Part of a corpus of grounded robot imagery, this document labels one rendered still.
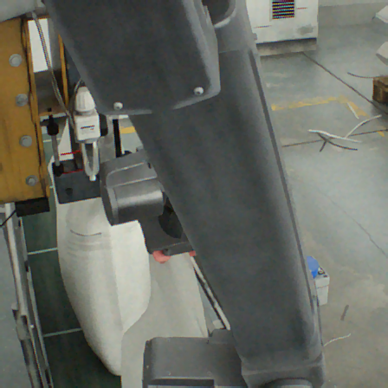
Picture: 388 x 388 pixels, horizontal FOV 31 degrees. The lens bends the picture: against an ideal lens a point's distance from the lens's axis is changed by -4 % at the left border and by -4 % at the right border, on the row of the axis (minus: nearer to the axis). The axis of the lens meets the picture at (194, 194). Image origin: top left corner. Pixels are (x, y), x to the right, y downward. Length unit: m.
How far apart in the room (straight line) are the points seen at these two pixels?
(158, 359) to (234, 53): 0.34
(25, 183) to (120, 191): 0.45
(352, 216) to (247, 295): 2.74
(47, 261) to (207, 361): 1.70
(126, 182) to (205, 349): 0.28
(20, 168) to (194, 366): 0.70
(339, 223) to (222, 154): 2.78
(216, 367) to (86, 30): 0.39
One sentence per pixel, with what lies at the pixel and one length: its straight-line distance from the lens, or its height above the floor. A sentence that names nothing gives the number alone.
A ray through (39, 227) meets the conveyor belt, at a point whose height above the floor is 0.38.
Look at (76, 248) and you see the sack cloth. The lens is 1.61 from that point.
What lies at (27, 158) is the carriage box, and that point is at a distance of 1.19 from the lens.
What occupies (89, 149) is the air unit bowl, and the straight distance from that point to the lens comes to 1.13.
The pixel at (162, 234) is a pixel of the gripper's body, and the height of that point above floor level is 1.13.
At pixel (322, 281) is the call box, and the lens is 1.30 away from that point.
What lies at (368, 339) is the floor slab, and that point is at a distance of 2.47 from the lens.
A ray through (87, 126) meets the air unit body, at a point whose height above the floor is 1.16.
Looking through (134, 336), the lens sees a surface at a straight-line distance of 1.20.
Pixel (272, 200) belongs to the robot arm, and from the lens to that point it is 0.33.
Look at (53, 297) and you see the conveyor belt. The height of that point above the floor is 0.38.
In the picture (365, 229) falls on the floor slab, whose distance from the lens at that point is 3.05.
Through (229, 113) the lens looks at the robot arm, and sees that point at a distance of 0.28.
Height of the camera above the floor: 1.60
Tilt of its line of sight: 29 degrees down
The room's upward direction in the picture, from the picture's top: 3 degrees counter-clockwise
